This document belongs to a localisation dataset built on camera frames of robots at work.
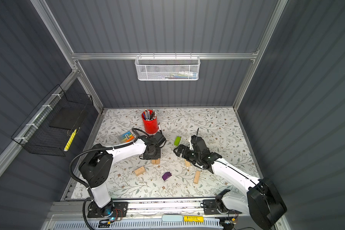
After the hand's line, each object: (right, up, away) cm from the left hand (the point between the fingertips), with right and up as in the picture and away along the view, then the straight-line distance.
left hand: (156, 156), depth 91 cm
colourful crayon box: (-22, +11, +10) cm, 27 cm away
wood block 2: (+25, -11, -7) cm, 28 cm away
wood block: (-9, -7, -6) cm, 13 cm away
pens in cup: (-7, +26, +8) cm, 28 cm away
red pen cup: (-5, +18, +11) cm, 22 cm away
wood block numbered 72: (-1, -3, -2) cm, 4 cm away
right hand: (+15, +4, -9) cm, 18 cm away
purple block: (+7, -10, -7) cm, 14 cm away
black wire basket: (-52, +17, -19) cm, 58 cm away
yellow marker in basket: (-39, +13, -22) cm, 47 cm away
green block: (+14, +9, +8) cm, 18 cm away
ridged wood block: (+20, -4, -2) cm, 20 cm away
